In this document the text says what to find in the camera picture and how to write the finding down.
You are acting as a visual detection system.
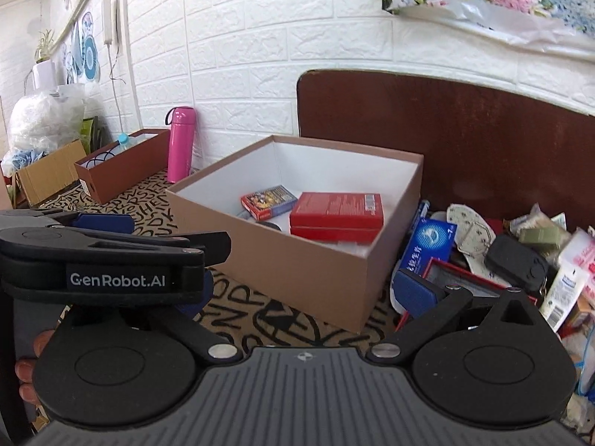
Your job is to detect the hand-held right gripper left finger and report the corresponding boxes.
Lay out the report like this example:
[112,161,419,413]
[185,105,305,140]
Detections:
[118,272,245,366]

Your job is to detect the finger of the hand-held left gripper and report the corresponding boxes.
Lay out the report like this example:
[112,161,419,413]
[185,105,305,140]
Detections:
[0,227,232,268]
[0,209,136,236]

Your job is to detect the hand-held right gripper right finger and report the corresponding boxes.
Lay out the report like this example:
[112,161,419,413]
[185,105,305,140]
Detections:
[367,272,556,368]

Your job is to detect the large brown cardboard box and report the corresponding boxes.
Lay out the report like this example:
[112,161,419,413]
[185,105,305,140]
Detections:
[165,134,425,334]

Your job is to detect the red printed box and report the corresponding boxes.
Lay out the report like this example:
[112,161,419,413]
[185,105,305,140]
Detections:
[289,191,386,245]

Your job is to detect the person's left hand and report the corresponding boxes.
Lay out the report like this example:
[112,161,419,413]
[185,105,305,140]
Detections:
[14,329,57,406]

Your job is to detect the red framed box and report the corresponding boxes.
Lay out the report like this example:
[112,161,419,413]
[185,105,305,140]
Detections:
[395,256,539,332]

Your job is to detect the blue printed box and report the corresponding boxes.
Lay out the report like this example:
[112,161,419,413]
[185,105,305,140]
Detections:
[399,216,459,280]

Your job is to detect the narrow brown box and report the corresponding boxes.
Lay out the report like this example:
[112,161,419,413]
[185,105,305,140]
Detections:
[74,128,172,204]

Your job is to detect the open corrugated cardboard box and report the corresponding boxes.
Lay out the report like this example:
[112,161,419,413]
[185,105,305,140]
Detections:
[13,139,88,209]

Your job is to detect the letter patterned blanket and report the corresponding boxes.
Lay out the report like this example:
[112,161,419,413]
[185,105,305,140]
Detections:
[35,169,412,350]

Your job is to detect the white patterned sandal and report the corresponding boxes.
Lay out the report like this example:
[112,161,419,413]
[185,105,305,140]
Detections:
[446,203,513,285]

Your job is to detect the blue capped bottle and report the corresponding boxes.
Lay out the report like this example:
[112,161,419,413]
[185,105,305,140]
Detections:
[112,133,160,155]

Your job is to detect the blue crumpled cloth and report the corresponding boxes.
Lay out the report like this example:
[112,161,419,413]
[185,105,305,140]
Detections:
[8,149,48,171]

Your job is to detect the pink thermos bottle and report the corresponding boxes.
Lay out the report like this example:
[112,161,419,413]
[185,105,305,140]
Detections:
[167,106,196,184]

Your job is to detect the black zip case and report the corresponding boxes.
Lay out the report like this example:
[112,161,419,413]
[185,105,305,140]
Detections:
[484,234,550,296]

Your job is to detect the clear plastic bag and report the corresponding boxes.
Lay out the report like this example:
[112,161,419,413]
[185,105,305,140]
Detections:
[9,84,87,155]

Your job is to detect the small colourful card box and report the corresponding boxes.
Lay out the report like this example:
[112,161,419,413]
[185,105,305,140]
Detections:
[241,185,299,222]

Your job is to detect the olive green packet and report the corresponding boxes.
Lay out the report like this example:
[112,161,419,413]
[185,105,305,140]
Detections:
[518,225,569,252]

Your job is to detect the clear plastic wrapped packet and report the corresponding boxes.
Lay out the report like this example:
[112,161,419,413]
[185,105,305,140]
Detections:
[509,203,569,239]

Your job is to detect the white squeeze tube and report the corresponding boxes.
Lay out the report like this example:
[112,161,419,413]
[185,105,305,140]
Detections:
[539,260,591,333]

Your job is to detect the plant in white pot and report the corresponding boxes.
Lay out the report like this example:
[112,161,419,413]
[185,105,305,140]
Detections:
[30,29,57,90]

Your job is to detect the white pink packet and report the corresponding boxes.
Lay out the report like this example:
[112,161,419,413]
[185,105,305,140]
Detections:
[557,227,595,290]

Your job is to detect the dark brown wooden headboard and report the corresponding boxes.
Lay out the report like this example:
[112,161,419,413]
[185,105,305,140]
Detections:
[296,69,595,226]

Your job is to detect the white wall cable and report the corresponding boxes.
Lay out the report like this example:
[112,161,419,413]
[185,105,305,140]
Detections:
[100,0,140,136]

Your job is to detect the blue wall decals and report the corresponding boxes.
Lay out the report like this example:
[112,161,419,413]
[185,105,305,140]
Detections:
[60,12,102,85]

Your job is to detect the white wall power adapter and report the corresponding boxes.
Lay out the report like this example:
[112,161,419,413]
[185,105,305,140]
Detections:
[102,0,117,46]

